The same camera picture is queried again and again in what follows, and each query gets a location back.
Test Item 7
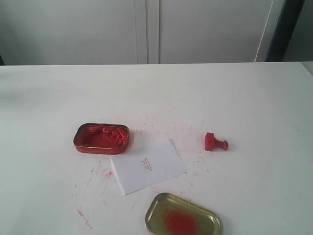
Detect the dark vertical post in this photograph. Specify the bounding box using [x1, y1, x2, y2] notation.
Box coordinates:
[265, 0, 305, 62]

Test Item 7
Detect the white paper sheet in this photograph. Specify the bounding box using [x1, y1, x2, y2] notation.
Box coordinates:
[110, 139, 187, 195]

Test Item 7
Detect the gold tin lid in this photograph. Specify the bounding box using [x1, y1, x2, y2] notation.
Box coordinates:
[145, 192, 222, 235]

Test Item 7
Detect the white cabinet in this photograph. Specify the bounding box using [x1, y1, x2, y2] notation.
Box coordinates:
[0, 0, 284, 65]

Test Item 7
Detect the red stamp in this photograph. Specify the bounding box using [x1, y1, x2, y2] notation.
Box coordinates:
[204, 132, 228, 151]

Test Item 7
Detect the red ink paste tin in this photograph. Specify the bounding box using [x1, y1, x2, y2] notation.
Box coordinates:
[73, 123, 130, 155]

